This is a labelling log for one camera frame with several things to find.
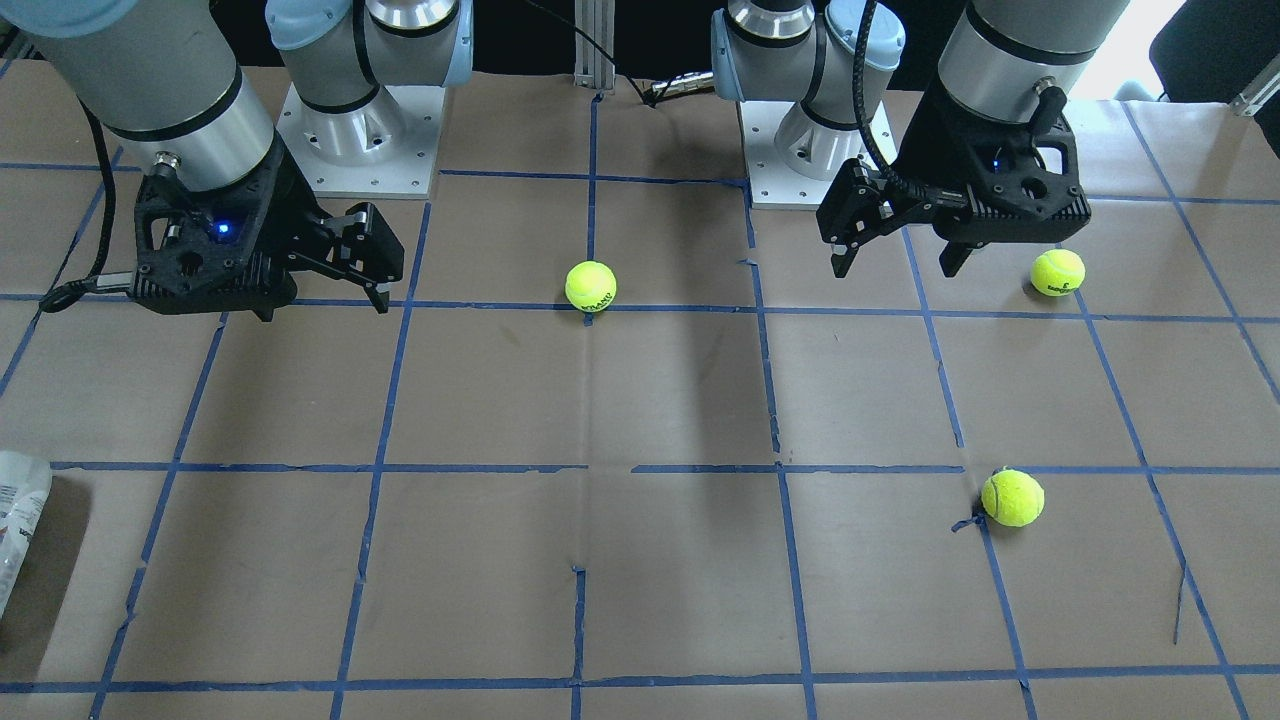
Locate aluminium frame post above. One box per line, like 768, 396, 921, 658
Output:
572, 1, 616, 94

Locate black cable at back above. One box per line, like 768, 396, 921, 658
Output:
520, 0, 716, 109

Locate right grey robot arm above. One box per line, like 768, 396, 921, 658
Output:
3, 1, 474, 322

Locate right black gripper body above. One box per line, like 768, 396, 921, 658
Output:
132, 136, 332, 322

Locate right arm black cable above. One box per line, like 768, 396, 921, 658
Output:
38, 97, 136, 314

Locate near yellow tennis ball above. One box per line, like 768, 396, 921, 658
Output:
980, 468, 1044, 528

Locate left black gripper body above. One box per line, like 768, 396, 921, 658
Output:
892, 77, 1092, 245

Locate yellow tennis ball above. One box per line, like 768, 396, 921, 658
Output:
980, 468, 1044, 528
564, 260, 618, 313
1029, 249, 1087, 297

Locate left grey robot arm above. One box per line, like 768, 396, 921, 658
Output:
710, 1, 1125, 278

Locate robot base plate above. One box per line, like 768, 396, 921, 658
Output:
739, 101, 870, 210
276, 86, 448, 200

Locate centre yellow tennis ball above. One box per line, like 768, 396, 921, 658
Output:
564, 260, 618, 313

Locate clear plastic tennis ball can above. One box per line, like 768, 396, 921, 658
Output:
1, 450, 52, 616

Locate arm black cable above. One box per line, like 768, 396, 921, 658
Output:
852, 0, 936, 201
38, 97, 136, 314

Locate far yellow tennis ball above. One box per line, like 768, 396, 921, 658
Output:
1029, 249, 1087, 297

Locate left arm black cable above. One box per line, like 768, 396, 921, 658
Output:
852, 0, 936, 201

